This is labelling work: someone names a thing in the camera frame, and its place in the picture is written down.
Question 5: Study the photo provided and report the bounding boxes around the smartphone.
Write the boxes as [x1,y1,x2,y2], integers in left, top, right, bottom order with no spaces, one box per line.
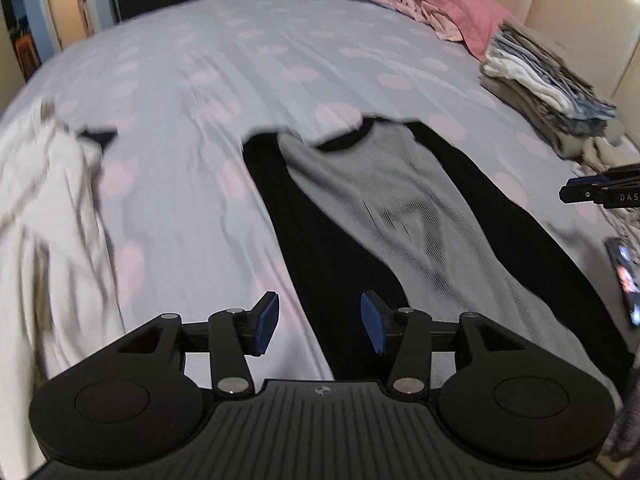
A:
[605,237,640,328]

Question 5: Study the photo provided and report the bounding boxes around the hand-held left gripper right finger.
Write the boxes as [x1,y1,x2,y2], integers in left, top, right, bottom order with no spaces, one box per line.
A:
[360,291,522,401]

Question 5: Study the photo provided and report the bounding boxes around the dark blue cloth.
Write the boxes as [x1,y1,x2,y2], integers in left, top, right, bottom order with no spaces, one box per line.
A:
[77,127,119,151]

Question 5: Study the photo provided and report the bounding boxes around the wall poster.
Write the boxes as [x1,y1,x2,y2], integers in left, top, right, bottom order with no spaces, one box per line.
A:
[12,10,43,80]

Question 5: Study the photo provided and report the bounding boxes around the light pink garment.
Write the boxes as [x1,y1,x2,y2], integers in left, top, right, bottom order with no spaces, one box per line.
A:
[332,0,463,43]

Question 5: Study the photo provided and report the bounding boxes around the grey and black shirt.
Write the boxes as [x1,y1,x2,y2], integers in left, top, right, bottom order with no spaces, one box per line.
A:
[241,116,633,386]

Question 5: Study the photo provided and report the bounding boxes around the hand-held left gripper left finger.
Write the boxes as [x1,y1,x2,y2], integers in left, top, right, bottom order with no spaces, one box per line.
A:
[119,291,281,401]

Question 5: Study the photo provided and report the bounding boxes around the white garment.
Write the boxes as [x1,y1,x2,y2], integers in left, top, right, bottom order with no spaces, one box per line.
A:
[0,97,126,461]

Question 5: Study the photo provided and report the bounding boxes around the pink pillow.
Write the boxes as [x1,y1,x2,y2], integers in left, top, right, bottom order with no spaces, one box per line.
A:
[370,0,513,61]

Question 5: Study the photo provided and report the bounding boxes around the stack of folded clothes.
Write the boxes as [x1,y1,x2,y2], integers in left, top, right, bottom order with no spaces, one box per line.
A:
[479,19,620,158]

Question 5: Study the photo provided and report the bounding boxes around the pink dotted bed sheet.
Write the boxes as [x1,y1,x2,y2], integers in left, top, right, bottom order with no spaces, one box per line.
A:
[0,0,631,396]

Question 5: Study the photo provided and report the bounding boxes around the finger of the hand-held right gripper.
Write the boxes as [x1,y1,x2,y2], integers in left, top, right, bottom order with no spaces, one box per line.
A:
[569,162,640,189]
[559,182,640,209]

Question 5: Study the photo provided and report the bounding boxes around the person's purple fuzzy clothing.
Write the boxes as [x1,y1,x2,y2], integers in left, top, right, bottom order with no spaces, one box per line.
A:
[607,375,640,480]

